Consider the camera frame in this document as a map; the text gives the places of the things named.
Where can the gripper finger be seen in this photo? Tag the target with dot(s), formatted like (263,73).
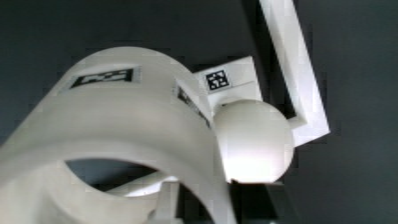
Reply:
(261,204)

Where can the white U-shaped fence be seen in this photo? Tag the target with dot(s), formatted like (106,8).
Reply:
(309,125)

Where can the white lamp shade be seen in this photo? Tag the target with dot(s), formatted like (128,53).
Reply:
(112,117)

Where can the white lamp base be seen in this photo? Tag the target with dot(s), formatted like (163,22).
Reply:
(229,82)

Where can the white lamp bulb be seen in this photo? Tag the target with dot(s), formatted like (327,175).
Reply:
(254,141)

